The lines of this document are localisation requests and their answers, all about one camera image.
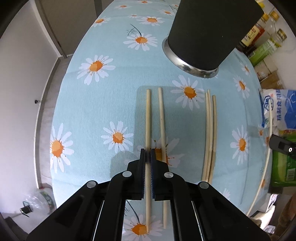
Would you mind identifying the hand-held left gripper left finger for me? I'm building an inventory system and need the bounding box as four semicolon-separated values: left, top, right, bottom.
26;148;148;241

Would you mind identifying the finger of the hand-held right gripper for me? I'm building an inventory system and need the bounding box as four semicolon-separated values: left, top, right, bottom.
269;134;296;160

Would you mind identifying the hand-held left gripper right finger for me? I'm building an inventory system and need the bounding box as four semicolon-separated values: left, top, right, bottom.
150;148;271;241

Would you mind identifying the black utensil holder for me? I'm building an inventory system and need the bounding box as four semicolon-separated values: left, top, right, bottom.
162;0;264;79

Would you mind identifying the green sugar bag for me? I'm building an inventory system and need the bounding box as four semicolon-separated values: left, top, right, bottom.
270;151;296;188

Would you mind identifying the white blue salt bag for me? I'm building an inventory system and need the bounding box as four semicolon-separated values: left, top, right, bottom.
259;88;296;130

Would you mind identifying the cream lidded spice jar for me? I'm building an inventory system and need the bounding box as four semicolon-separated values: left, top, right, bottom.
253;59;278;80

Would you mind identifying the blue daisy tablecloth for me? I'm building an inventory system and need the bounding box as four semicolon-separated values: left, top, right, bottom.
50;0;274;241

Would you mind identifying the clear plastic water jug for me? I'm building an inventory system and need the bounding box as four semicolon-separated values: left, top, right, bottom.
20;188;57;217

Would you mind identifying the orange cap vinegar bottle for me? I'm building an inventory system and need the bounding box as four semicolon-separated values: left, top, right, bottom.
236;13;270;52

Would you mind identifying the tall clear gold-capped bottle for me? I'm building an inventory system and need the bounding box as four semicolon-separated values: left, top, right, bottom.
266;10;280;37

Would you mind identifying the grey door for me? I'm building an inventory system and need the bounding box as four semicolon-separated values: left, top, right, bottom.
37;0;102;58

